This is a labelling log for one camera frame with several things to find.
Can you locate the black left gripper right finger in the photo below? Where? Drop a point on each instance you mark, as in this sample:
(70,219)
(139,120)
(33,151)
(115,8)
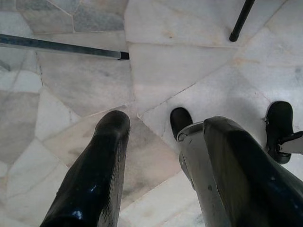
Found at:
(255,189)

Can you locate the silver metal clothes rack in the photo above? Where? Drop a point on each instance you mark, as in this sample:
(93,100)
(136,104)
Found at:
(59,47)

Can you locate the marble pattern folding table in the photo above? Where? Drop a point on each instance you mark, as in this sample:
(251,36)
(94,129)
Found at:
(241,19)

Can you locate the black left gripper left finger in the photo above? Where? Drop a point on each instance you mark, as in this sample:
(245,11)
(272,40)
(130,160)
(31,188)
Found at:
(94,177)

